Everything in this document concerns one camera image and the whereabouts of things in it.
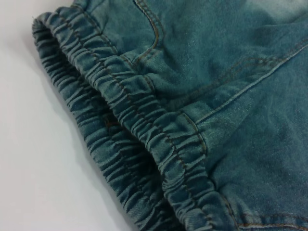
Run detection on blue denim shorts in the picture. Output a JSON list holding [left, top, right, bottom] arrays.
[[31, 0, 308, 231]]

